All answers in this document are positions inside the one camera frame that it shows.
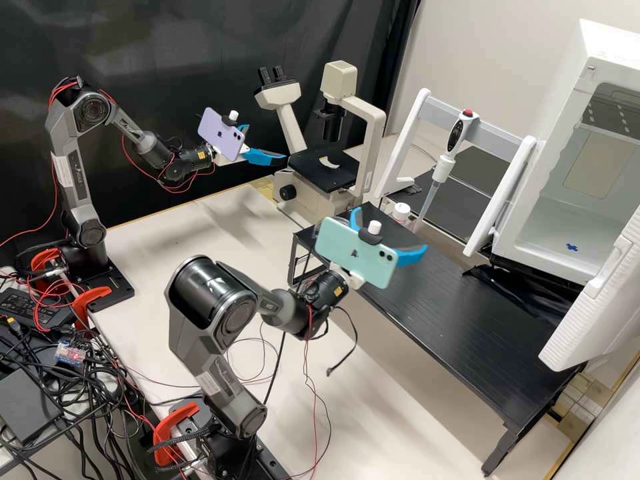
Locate incubator door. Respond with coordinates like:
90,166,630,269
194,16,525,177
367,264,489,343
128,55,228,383
539,205,640,373

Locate wrist camera phone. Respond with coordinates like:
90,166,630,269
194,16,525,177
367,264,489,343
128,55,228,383
315,215,400,290
197,106,251,163

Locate black cable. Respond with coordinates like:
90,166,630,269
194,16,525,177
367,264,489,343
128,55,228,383
325,305,359,377

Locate left wrist camera phone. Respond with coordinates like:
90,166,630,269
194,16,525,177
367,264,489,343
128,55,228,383
197,106,251,163

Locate black platform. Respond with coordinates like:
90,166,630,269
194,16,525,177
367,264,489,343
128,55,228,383
287,202,586,476
379,145,521,241

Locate white pipette stand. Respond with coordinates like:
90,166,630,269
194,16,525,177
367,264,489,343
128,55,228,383
375,87,539,259

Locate black power adapter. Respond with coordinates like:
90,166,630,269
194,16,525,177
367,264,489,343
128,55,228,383
0,287,74,332

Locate white incubator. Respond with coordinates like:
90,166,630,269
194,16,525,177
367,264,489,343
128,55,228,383
492,19,640,286

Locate pipette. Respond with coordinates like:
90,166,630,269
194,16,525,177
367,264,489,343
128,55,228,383
417,107,481,231

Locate black flat box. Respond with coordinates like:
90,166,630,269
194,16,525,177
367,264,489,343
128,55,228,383
0,367,64,444

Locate orange clamp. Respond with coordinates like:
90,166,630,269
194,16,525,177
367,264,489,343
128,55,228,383
151,401,202,467
69,285,114,332
29,248,67,275

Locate cream microscope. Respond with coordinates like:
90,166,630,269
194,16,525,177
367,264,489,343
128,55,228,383
253,59,387,221

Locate small circuit board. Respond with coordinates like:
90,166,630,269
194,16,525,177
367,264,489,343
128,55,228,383
53,341,84,369

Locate right wrist camera phone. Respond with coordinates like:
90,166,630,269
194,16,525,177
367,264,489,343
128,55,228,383
315,215,400,290

